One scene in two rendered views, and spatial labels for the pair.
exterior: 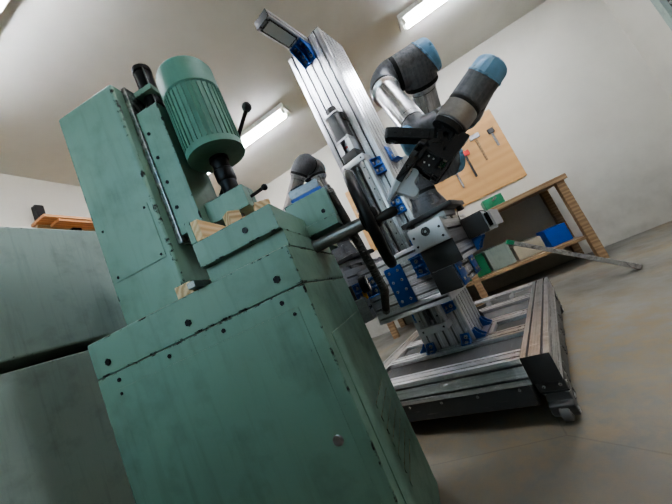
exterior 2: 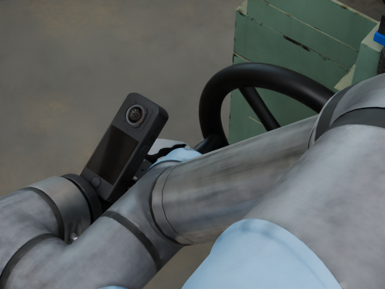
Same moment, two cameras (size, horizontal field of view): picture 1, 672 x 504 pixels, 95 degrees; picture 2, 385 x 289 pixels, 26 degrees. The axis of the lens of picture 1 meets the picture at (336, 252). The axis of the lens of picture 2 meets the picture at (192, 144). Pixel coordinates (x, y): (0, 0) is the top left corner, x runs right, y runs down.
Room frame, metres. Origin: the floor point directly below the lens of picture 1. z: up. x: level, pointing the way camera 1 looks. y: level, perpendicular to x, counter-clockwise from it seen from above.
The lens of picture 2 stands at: (0.98, -0.70, 1.62)
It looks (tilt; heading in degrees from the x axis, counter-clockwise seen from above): 53 degrees down; 118
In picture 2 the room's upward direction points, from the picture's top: straight up
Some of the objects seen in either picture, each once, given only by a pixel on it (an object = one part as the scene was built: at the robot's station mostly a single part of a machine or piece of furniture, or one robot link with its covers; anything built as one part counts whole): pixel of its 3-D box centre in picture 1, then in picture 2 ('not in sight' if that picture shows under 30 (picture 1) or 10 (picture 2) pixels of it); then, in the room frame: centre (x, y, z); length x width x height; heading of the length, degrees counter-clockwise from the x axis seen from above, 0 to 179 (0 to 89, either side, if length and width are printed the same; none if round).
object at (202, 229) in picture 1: (257, 241); not in sight; (0.97, 0.22, 0.92); 0.60 x 0.02 x 0.05; 170
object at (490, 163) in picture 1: (426, 184); not in sight; (3.79, -1.39, 1.50); 2.00 x 0.04 x 0.90; 71
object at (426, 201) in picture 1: (427, 202); not in sight; (1.30, -0.44, 0.87); 0.15 x 0.15 x 0.10
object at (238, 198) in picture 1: (233, 209); not in sight; (0.89, 0.23, 1.03); 0.14 x 0.07 x 0.09; 80
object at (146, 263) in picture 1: (148, 211); not in sight; (0.93, 0.50, 1.16); 0.22 x 0.22 x 0.72; 80
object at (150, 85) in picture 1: (148, 91); not in sight; (0.91, 0.35, 1.54); 0.08 x 0.08 x 0.17; 80
